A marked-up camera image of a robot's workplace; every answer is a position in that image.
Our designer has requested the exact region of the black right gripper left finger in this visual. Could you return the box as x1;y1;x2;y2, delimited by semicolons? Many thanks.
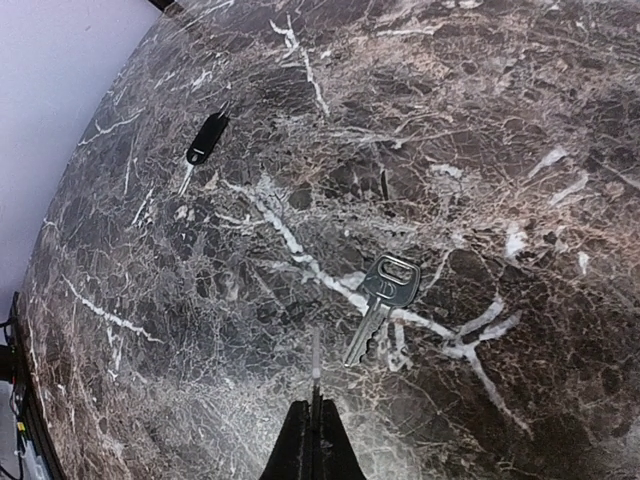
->
259;401;313;480

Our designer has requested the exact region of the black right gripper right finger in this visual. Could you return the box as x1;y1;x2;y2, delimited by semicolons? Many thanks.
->
315;397;365;480

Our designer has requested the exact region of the silver key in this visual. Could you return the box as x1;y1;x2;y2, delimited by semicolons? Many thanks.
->
178;162;195;196
343;253;421;368

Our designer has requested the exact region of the black key tag with ring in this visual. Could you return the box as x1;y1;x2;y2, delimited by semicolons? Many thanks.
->
186;101;230;166

